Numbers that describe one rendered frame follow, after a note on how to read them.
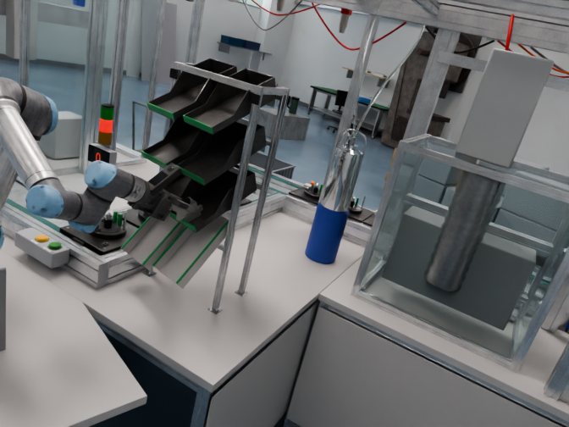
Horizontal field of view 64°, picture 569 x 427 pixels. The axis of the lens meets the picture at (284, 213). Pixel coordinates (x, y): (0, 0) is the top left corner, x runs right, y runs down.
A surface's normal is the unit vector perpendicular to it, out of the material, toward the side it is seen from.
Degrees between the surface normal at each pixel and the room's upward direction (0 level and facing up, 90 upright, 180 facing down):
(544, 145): 90
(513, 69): 90
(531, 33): 90
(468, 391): 90
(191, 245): 45
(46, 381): 0
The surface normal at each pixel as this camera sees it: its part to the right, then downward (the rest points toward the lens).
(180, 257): -0.28, -0.54
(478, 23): -0.48, 0.21
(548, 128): -0.72, 0.09
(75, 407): 0.22, -0.91
